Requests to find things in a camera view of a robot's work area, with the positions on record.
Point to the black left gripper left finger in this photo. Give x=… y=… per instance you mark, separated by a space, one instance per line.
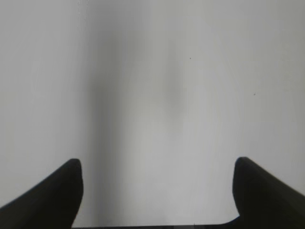
x=51 y=204

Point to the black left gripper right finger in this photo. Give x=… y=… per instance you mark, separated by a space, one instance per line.
x=263 y=200

